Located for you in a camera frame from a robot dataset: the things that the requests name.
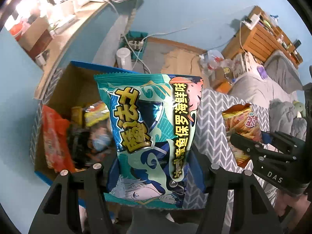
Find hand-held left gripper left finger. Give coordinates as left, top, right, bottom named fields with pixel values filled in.
left=28, top=163, right=120, bottom=234

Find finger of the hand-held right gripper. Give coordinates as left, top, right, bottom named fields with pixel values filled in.
left=260, top=130, right=306, bottom=155
left=230, top=132, right=296, bottom=162

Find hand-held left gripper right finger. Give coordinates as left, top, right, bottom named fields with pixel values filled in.
left=192, top=149, right=284, bottom=234

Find orange fries snack packet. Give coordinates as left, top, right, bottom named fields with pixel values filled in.
left=221, top=103, right=264, bottom=168

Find teal seafood snack packet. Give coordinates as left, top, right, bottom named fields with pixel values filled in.
left=94, top=74, right=204, bottom=209

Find blue cardboard box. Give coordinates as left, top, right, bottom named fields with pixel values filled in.
left=29, top=60, right=147, bottom=186

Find person's right forearm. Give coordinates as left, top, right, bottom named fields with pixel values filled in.
left=275, top=190, right=308, bottom=227

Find silver snack packet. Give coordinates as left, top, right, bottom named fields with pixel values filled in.
left=89, top=127, right=115, bottom=156

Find green plush toy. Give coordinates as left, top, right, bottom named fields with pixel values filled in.
left=292, top=100, right=306, bottom=117

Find black snack packet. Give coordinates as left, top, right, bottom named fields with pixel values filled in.
left=67, top=123, right=98, bottom=168

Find chevron-patterned cardboard box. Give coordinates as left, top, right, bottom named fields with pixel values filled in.
left=29, top=67, right=271, bottom=234

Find grey blanket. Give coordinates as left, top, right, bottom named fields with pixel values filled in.
left=229, top=51, right=308, bottom=142

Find orange-red cartoon snack packet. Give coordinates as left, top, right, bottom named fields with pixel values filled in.
left=40, top=105, right=76, bottom=173

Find gold snack packet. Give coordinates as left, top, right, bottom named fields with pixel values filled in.
left=71, top=101, right=110, bottom=128

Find purple item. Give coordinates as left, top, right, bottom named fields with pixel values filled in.
left=257, top=65, right=269, bottom=81

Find patterned pillow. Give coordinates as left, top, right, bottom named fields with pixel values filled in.
left=231, top=52, right=259, bottom=77

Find plastic bag with bottles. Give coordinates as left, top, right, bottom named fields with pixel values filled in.
left=200, top=49, right=238, bottom=83

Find wooden headboard shelf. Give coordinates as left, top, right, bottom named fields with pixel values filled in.
left=222, top=5, right=304, bottom=69

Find white humidifier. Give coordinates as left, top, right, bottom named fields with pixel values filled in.
left=116, top=47, right=133, bottom=69

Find white charger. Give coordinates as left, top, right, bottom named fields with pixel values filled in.
left=245, top=14, right=261, bottom=28

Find teal basket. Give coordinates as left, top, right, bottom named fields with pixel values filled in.
left=119, top=30, right=149, bottom=61

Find white power strip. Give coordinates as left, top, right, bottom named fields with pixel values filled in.
left=128, top=40, right=144, bottom=51

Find wooden counter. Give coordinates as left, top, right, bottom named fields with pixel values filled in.
left=33, top=0, right=117, bottom=100

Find brown cardboard carton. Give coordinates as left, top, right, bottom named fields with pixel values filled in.
left=21, top=17, right=55, bottom=53

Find red container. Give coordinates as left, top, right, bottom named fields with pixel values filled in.
left=8, top=22, right=25, bottom=41

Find white canister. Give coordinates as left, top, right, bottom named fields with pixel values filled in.
left=57, top=0, right=75, bottom=16

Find white charger cable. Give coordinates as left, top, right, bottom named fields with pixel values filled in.
left=239, top=21, right=251, bottom=56

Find white wall cable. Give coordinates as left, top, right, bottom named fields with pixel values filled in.
left=143, top=19, right=244, bottom=41

